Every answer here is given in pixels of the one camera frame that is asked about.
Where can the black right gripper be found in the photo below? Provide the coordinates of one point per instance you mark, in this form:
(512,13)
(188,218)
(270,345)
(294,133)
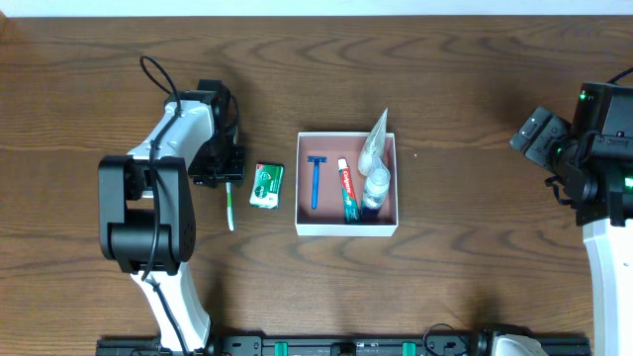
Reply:
(539,136)

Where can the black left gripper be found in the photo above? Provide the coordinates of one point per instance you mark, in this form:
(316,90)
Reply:
(218,168)

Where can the green white toothbrush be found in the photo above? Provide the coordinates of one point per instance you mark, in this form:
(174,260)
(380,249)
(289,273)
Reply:
(229,209)

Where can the blue disposable razor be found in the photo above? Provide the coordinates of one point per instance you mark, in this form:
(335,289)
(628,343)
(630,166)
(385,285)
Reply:
(317,161)

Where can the green white toothpaste tube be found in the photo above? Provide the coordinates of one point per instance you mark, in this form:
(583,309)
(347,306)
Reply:
(351,210)

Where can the white cream tube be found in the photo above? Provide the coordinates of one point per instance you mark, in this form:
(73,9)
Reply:
(374,144)

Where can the clear bottle with dark base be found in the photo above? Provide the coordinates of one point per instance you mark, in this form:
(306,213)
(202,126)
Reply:
(376,190)

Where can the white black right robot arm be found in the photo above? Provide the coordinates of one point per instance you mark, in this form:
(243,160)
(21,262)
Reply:
(589,160)

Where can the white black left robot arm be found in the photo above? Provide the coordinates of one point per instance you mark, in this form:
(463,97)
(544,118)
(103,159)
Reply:
(147,223)

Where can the green Dettol soap box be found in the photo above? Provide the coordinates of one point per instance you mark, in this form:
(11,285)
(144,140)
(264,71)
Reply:
(268,179)

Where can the white box with pink interior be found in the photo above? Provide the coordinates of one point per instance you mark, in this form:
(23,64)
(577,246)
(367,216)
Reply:
(328,218)

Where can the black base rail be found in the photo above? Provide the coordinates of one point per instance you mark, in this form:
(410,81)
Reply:
(258,346)

